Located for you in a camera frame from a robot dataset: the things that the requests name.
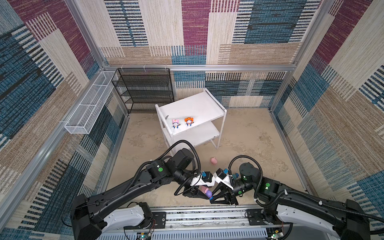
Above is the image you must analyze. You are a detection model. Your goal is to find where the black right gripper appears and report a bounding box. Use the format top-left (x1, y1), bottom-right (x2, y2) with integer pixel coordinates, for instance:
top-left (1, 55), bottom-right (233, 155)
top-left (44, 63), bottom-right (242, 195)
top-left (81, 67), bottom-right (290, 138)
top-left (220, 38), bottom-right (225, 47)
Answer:
top-left (208, 178), bottom-right (255, 206)

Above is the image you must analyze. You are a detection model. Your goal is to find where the orange-haired doll figure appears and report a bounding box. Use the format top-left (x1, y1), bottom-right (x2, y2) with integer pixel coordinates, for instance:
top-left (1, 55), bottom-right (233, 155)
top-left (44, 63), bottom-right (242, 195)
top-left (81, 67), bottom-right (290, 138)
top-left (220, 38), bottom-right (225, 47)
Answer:
top-left (184, 117), bottom-right (194, 127)

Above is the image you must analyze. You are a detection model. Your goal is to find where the pink-haired doll figure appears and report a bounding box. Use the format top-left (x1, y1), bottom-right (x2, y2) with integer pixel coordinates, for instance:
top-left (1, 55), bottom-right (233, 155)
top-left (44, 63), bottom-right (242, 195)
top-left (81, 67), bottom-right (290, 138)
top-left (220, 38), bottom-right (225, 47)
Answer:
top-left (172, 119), bottom-right (180, 129)

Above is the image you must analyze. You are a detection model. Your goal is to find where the purple penguin toy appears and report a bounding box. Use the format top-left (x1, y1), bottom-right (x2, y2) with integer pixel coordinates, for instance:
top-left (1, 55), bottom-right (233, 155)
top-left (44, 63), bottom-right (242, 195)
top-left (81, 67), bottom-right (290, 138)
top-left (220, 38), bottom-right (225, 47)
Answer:
top-left (205, 190), bottom-right (213, 200)

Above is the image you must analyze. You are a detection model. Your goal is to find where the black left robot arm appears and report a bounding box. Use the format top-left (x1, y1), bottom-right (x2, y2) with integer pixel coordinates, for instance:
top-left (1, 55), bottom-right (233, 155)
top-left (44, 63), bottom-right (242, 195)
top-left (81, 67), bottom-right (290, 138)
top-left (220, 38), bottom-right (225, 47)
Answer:
top-left (68, 140), bottom-right (201, 240)

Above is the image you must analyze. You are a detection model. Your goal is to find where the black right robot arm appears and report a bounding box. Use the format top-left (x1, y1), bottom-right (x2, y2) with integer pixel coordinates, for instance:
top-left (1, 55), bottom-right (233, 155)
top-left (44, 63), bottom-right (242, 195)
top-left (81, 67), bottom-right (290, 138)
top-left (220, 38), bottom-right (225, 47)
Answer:
top-left (210, 155), bottom-right (384, 240)

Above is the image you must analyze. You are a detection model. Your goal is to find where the white two-tier shelf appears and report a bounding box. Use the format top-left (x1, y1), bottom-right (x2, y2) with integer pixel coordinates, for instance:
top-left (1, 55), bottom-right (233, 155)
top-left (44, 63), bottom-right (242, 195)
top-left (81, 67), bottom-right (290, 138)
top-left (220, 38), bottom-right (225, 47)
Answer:
top-left (155, 88), bottom-right (227, 149)

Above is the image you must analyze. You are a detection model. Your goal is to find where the pink pig toy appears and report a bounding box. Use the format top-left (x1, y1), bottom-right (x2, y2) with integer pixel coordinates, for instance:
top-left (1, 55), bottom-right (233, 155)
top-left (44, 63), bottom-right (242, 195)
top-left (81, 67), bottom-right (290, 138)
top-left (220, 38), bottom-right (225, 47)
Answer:
top-left (210, 157), bottom-right (218, 165)
top-left (200, 186), bottom-right (212, 195)

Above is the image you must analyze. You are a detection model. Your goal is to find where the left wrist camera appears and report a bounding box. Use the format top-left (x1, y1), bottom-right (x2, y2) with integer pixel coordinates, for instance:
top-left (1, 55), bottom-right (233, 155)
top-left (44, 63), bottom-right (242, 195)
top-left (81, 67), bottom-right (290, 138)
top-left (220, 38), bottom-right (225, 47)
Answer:
top-left (197, 172), bottom-right (216, 188)

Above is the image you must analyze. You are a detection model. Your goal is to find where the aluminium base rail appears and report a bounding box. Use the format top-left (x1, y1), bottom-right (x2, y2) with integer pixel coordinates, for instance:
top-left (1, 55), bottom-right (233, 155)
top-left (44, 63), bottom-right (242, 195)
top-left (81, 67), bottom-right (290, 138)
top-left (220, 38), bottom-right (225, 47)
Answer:
top-left (96, 203), bottom-right (336, 240)

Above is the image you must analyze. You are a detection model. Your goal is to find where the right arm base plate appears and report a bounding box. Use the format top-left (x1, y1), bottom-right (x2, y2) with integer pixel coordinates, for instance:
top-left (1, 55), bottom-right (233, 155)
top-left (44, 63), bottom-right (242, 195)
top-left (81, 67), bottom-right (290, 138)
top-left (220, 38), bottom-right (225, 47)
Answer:
top-left (244, 209), bottom-right (290, 227)

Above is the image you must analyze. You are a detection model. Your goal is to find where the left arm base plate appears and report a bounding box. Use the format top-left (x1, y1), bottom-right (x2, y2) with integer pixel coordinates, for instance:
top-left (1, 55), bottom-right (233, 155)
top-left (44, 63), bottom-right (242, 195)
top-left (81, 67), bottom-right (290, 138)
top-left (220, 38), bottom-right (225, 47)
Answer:
top-left (124, 212), bottom-right (167, 230)

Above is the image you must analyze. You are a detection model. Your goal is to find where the black wire mesh shelf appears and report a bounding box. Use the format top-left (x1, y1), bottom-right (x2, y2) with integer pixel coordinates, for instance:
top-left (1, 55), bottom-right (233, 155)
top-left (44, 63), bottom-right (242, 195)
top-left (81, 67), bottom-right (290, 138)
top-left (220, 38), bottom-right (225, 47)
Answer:
top-left (112, 68), bottom-right (175, 114)

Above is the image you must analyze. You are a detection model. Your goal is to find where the white wire wall basket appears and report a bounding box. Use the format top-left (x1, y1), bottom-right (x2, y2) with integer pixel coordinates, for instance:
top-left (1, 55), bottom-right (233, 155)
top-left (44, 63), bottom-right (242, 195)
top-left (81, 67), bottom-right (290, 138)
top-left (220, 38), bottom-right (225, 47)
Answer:
top-left (65, 71), bottom-right (115, 135)

